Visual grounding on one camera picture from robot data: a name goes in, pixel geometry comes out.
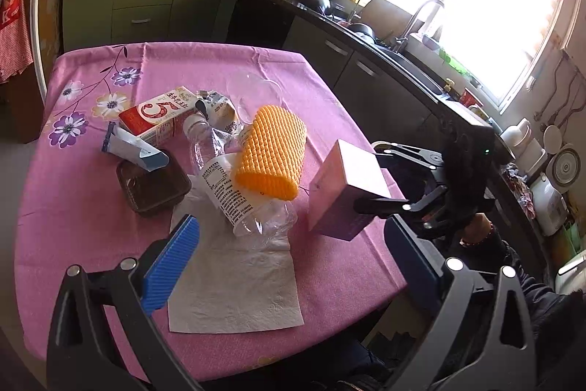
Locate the orange foam fruit net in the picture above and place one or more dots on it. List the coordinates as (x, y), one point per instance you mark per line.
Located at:
(270, 153)

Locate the white paper towel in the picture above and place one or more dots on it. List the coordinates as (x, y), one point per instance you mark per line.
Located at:
(238, 285)

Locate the green kitchen cabinets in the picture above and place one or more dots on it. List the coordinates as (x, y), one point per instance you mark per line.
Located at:
(142, 11)

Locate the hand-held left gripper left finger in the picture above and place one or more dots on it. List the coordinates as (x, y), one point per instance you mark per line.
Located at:
(171, 262)

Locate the dark kitchen base cabinets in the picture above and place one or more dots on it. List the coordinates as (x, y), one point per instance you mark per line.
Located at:
(320, 52)

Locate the clear plastic cup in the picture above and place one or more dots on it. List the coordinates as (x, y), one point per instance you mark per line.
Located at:
(256, 91)

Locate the crushed clear plastic bottle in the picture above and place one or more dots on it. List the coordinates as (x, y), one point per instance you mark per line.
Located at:
(224, 185)

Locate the brown plastic tray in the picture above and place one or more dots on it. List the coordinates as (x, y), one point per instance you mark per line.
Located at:
(146, 189)

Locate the pink cardboard box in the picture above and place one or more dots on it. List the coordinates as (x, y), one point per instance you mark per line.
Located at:
(339, 189)

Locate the person's right forearm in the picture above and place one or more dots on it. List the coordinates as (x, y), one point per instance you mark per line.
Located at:
(517, 272)

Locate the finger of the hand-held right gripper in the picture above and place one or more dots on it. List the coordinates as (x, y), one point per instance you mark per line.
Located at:
(412, 210)
(407, 153)

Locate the white plastic jug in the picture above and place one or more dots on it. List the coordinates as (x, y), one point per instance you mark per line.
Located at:
(522, 141)

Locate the red checked apron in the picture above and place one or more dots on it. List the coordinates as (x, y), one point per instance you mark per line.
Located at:
(16, 29)

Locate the wooden cutting board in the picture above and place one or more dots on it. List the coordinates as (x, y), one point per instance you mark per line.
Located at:
(384, 13)

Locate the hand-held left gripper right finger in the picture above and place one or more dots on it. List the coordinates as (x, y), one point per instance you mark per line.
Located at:
(412, 253)

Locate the crumpled white foil packet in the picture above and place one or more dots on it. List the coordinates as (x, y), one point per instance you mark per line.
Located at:
(219, 107)

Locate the red cup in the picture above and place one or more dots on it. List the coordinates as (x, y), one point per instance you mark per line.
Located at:
(468, 98)

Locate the red and white milk carton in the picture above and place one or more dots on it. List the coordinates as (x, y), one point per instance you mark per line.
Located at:
(155, 116)

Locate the chrome sink faucet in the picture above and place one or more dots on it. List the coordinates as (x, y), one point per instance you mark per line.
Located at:
(414, 20)

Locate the pink floral tablecloth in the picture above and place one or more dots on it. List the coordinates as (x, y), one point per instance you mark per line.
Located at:
(91, 212)

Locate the white rice cooker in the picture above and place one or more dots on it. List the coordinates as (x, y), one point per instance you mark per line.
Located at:
(547, 203)

